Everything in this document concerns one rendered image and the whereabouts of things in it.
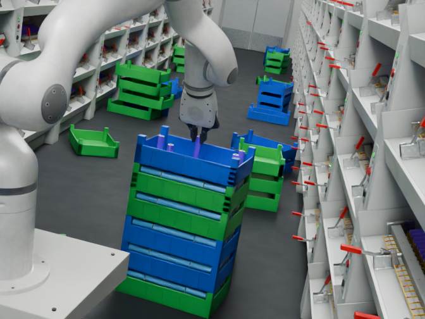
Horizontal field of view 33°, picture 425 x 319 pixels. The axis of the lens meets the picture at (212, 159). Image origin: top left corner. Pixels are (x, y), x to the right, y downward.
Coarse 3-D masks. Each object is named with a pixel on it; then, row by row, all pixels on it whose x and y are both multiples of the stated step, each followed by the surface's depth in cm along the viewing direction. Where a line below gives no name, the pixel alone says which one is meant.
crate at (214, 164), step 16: (144, 144) 205; (176, 144) 222; (192, 144) 220; (208, 144) 219; (144, 160) 205; (160, 160) 203; (176, 160) 202; (192, 160) 200; (208, 160) 220; (224, 160) 218; (192, 176) 201; (208, 176) 200; (224, 176) 198; (240, 176) 203
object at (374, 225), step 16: (400, 208) 136; (368, 224) 137; (384, 224) 137; (400, 224) 135; (416, 224) 136; (368, 240) 136; (368, 256) 128; (416, 256) 125; (368, 272) 127; (384, 272) 120; (400, 272) 119; (384, 288) 114; (400, 288) 113; (384, 304) 108; (400, 304) 107
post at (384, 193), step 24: (408, 0) 136; (408, 48) 129; (408, 72) 130; (408, 96) 131; (384, 168) 135; (384, 192) 136; (360, 240) 138; (360, 264) 139; (360, 288) 140; (336, 312) 149
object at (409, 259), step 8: (392, 232) 133; (400, 232) 130; (384, 240) 132; (392, 240) 131; (400, 240) 127; (392, 248) 127; (400, 248) 123; (408, 248) 122; (408, 256) 119; (408, 264) 116; (416, 264) 115; (408, 272) 116; (416, 272) 112; (408, 280) 113; (416, 280) 109; (424, 280) 109; (416, 288) 108; (424, 288) 106; (416, 296) 107; (424, 296) 103; (408, 304) 105; (424, 304) 101; (424, 312) 102
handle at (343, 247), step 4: (344, 244) 122; (340, 248) 122; (344, 248) 122; (348, 248) 122; (352, 248) 122; (356, 248) 122; (360, 248) 122; (380, 248) 122; (352, 252) 122; (356, 252) 122; (360, 252) 122; (364, 252) 122; (368, 252) 122; (372, 252) 122; (380, 252) 122
